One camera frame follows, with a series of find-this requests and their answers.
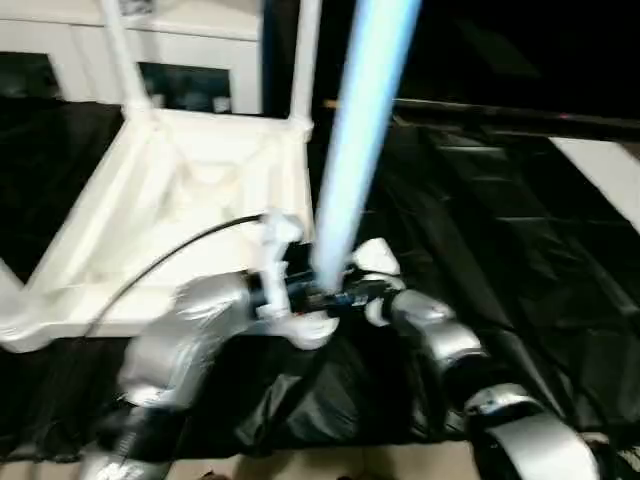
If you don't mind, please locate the white plastic table top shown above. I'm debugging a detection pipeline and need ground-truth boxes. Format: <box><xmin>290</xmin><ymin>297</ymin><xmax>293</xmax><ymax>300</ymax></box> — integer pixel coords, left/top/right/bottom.
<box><xmin>0</xmin><ymin>102</ymin><xmax>342</xmax><ymax>354</ymax></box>

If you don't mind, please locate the black table mat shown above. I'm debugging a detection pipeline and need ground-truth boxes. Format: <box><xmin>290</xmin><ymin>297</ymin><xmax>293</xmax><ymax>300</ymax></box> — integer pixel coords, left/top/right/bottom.
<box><xmin>0</xmin><ymin>94</ymin><xmax>640</xmax><ymax>451</ymax></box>

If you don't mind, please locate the blue curtain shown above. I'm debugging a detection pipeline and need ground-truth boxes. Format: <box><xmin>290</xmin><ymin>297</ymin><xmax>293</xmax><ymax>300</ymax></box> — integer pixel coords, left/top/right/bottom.
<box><xmin>259</xmin><ymin>0</ymin><xmax>279</xmax><ymax>114</ymax></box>

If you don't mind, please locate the white glass-door cabinet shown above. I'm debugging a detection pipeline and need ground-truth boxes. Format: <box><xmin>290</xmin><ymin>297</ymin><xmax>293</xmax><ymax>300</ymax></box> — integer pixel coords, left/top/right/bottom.
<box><xmin>0</xmin><ymin>0</ymin><xmax>264</xmax><ymax>116</ymax></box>

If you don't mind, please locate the white flat board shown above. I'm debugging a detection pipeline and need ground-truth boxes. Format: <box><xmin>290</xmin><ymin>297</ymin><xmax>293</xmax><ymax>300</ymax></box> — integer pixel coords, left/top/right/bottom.
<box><xmin>548</xmin><ymin>136</ymin><xmax>640</xmax><ymax>224</ymax></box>

